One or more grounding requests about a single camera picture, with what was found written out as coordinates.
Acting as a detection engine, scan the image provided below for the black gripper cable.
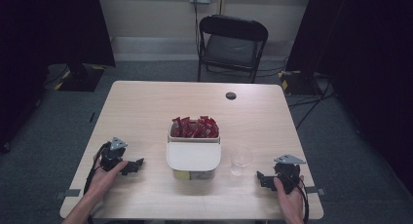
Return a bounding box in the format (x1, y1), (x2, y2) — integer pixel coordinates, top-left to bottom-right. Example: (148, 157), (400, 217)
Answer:
(291, 176), (310, 224)
(83, 141), (110, 196)

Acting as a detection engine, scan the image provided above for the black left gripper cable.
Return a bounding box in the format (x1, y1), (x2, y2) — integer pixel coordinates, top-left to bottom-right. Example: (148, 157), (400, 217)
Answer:
(83, 141), (110, 196)

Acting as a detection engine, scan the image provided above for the person's right hand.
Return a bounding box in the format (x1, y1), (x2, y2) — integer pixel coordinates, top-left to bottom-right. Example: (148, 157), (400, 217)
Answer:
(273, 175), (306, 220)

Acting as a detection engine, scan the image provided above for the dark curtain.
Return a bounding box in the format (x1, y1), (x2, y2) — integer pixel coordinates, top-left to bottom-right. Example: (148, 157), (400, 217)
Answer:
(285, 0), (413, 199)
(0, 0), (117, 154)

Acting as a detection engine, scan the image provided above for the grey table edge strap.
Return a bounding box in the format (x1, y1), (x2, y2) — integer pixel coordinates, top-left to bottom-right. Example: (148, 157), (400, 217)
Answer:
(55, 188), (82, 201)
(305, 185), (327, 197)

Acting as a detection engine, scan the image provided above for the bunch of red packets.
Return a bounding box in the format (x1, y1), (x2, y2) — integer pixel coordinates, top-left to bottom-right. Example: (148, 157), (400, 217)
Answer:
(170, 115), (220, 139)

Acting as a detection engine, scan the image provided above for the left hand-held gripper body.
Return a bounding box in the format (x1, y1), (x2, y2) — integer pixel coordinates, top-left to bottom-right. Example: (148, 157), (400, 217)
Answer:
(98, 136), (131, 172)

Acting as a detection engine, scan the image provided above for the white storage box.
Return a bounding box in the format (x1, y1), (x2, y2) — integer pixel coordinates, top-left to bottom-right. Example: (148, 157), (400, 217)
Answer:
(166, 120), (222, 181)

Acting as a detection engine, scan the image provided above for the black wall cable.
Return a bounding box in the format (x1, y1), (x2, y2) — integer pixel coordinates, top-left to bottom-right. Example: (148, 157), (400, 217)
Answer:
(193, 0), (201, 57)

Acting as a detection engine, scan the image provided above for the person's left hand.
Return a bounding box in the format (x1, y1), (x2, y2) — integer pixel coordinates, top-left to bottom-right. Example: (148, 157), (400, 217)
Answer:
(86, 160), (130, 200)

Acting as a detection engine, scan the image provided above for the small clear plastic cup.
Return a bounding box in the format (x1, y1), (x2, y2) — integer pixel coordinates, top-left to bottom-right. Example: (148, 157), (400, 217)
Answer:
(229, 146), (253, 177)

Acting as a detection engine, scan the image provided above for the black stand base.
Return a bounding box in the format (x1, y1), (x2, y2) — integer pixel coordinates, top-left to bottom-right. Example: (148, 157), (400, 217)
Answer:
(54, 62), (107, 93)
(278, 69), (323, 96)

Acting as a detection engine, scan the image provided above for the white box lid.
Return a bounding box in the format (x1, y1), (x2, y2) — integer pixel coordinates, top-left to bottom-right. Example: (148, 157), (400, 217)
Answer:
(166, 141), (222, 171)

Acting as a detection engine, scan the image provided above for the yellow packet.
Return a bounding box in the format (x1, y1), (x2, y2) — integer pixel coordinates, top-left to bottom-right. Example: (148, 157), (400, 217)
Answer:
(172, 169), (192, 181)

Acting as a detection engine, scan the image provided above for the black folding chair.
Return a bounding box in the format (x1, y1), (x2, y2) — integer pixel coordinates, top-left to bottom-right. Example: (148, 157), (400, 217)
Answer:
(197, 14), (270, 85)

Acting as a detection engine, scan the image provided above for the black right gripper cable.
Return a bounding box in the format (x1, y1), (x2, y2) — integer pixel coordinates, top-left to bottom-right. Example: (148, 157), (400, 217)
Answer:
(291, 176), (310, 224)

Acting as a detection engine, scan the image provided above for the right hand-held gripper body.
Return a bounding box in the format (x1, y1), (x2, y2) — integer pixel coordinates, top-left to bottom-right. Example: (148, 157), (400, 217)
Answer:
(273, 153), (307, 195)

